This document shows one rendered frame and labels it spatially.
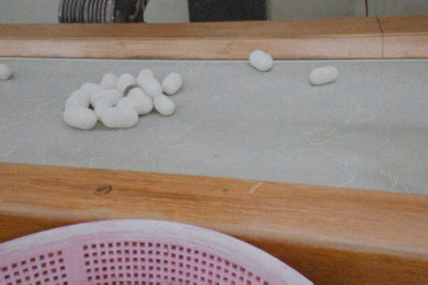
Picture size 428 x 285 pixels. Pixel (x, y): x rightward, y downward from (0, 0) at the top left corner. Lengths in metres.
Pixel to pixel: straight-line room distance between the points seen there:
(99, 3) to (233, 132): 0.54
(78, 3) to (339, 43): 0.52
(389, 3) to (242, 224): 2.37
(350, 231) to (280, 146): 0.14
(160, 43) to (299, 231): 0.43
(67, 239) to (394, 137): 0.27
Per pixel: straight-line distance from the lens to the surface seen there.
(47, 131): 0.45
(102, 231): 0.26
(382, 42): 0.58
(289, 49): 0.58
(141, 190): 0.29
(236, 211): 0.26
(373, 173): 0.35
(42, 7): 2.91
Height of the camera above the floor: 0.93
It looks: 27 degrees down
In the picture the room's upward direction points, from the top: 5 degrees counter-clockwise
